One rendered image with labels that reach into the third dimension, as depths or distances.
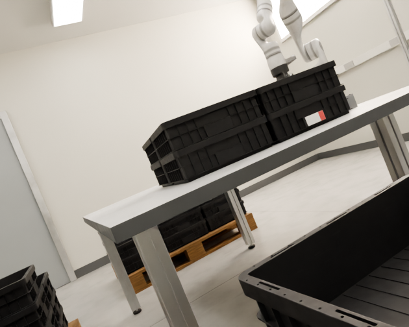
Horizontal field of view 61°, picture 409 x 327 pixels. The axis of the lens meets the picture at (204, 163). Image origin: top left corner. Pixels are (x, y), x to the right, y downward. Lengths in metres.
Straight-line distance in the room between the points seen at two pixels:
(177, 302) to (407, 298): 0.55
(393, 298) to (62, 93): 4.41
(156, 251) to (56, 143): 3.73
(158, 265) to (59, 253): 3.58
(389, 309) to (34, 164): 4.23
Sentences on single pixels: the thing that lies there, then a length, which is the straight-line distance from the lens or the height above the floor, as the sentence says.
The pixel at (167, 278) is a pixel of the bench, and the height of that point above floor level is 0.52.
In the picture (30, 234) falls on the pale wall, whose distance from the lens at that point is 4.46.
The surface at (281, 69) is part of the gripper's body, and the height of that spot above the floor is 0.98.
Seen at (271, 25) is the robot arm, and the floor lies 1.16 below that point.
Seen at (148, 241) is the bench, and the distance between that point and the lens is 0.88.
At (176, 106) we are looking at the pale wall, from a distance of 4.87.
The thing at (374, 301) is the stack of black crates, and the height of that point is 0.49.
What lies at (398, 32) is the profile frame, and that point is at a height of 1.09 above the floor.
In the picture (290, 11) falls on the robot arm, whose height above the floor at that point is 1.24.
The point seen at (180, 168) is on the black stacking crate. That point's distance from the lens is 1.25.
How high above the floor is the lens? 0.77
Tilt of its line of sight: 1 degrees down
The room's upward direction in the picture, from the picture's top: 22 degrees counter-clockwise
